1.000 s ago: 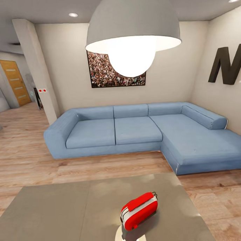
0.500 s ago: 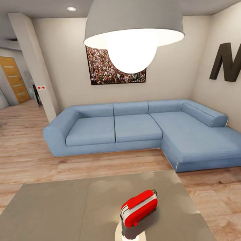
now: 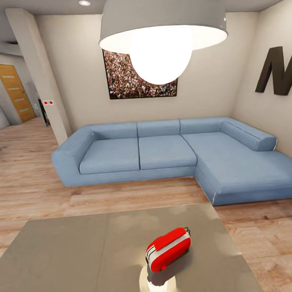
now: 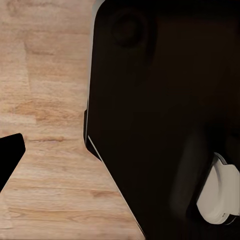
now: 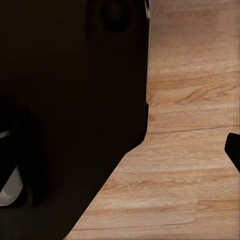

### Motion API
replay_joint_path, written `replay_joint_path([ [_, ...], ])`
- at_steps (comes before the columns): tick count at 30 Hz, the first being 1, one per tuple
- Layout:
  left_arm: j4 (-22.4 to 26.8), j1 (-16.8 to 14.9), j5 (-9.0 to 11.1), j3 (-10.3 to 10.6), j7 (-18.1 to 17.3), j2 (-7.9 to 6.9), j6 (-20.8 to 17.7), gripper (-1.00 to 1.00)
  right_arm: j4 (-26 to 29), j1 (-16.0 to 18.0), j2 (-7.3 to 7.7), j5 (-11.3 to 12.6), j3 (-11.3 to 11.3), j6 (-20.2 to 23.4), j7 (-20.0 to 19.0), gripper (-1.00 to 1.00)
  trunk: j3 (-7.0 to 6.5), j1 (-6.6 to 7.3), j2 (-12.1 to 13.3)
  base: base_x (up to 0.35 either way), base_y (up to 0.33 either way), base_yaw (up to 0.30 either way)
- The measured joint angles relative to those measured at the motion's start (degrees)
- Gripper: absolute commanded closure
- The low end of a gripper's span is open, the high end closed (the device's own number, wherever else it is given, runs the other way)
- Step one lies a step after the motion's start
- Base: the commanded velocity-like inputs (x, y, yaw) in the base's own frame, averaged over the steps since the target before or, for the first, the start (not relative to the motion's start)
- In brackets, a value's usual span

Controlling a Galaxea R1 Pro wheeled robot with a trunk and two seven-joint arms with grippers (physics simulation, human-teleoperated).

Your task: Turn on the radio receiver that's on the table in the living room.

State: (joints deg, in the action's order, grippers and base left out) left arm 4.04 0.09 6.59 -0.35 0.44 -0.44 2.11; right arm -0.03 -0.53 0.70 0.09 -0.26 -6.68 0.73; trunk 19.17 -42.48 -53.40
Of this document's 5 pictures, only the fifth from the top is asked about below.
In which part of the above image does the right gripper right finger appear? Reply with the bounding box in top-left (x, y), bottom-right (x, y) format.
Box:
top-left (225, 133), bottom-right (240, 172)

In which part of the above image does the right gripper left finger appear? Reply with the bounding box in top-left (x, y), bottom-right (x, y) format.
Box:
top-left (0, 133), bottom-right (26, 192)

